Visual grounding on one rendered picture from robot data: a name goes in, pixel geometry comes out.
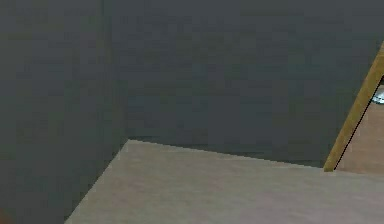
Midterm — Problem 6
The silver round door knob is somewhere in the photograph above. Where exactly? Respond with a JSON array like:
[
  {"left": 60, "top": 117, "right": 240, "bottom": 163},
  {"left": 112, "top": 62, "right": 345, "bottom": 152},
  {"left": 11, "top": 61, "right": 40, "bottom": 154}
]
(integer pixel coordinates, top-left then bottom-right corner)
[{"left": 372, "top": 85, "right": 384, "bottom": 105}]

